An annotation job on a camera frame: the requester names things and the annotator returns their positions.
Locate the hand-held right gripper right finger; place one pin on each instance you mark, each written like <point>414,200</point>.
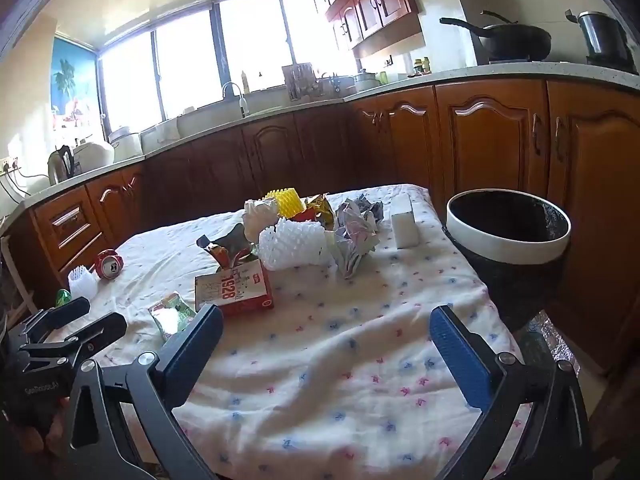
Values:
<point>460,355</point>

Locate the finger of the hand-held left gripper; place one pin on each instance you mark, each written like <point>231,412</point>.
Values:
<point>60,312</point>
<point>102,330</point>

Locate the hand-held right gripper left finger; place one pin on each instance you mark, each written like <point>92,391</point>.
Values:
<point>195,347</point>

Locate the green drink pouch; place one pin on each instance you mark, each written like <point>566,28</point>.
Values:
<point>170,317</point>

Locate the white bowl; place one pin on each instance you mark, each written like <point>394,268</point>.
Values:
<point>500,250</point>

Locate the small white foam fruit net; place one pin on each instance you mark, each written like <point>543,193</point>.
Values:
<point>82,285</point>

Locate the red drink can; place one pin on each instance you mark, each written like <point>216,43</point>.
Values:
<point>110,265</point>

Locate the red cardboard box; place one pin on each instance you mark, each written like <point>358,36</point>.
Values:
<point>235,290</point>

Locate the silver foil sheet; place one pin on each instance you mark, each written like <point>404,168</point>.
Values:
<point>560,345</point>

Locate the dark torn snack wrapper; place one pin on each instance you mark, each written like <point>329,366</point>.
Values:
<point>227,247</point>

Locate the white flower-print tablecloth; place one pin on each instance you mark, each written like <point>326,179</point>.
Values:
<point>325,360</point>

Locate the white foam block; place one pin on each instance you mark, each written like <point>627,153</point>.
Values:
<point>405,225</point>

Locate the large white foam fruit net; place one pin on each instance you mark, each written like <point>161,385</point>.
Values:
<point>295,242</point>

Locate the electric kettle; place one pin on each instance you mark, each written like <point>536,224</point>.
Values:
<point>60,165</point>

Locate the white kitchen appliance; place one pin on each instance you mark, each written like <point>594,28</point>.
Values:
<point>95,155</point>

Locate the crumpled silver wrapper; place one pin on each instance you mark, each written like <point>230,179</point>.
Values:
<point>355,230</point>

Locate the yellow foam fruit net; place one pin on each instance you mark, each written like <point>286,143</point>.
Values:
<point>287,202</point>

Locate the white rice cooker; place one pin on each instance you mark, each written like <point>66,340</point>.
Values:
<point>125,142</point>

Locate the yellow snack packet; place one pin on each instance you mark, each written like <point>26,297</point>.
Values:
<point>320,207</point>

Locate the wooden lower cabinets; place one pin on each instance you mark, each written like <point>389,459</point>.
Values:
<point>490,135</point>

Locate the wooden cabinets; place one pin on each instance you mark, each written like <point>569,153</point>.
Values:
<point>490,135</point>
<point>370,5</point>

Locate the chrome kitchen faucet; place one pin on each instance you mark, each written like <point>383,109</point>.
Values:
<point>241,102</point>

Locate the yellow bottle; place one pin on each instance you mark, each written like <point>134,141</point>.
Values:
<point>245,81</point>

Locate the light kitchen countertop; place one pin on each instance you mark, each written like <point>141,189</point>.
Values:
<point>450,76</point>

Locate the kitchen window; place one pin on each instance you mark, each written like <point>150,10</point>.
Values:
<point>190,60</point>

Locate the green cup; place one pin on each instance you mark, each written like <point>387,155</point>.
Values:
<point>384,78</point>

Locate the steel pot on counter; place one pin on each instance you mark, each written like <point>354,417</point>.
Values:
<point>366,81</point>

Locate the group of seasoning jars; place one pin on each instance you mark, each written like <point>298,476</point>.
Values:
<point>422,66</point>

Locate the black wok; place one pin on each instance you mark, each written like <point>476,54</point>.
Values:
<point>515,42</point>

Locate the steel cooking pot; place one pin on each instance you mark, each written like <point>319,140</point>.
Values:
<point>602,35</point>

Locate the wooden upper cabinets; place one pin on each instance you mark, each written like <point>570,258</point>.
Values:
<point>370,5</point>

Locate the wall power outlet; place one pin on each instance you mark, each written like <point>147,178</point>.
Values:
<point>9,165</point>

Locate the blue wall poster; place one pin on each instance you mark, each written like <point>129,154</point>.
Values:
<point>72,85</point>

